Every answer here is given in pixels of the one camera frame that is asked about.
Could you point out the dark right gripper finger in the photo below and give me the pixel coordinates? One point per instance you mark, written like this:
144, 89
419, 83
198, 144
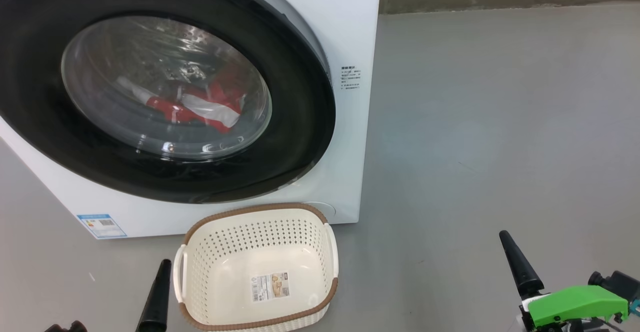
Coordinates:
522, 272

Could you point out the round white filter cover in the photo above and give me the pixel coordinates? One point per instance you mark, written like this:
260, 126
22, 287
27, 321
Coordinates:
327, 208

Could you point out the black glass washer door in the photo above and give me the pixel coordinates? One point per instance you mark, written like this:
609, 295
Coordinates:
300, 122

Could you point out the white washing machine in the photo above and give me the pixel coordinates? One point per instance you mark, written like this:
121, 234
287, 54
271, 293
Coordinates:
350, 22

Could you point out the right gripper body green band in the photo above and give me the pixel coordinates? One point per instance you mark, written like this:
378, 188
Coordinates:
575, 304

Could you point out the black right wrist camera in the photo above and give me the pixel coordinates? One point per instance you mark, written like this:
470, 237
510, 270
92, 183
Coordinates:
620, 284

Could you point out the red and white garment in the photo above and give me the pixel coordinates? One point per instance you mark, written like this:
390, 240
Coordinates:
220, 97

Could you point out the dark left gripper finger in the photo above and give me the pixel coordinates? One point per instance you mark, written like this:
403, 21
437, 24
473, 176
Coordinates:
156, 302

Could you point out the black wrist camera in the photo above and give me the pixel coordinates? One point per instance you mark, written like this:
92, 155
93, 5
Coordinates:
620, 284
65, 327

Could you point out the cream basket with brown rim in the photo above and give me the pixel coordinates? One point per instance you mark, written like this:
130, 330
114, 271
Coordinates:
240, 252

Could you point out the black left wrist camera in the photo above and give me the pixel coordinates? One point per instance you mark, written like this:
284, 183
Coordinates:
65, 327

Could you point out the stainless steel washing machine drum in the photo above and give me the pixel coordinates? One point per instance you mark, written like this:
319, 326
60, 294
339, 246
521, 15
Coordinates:
150, 47

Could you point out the blue energy label sticker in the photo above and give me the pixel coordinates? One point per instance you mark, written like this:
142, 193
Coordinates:
102, 226

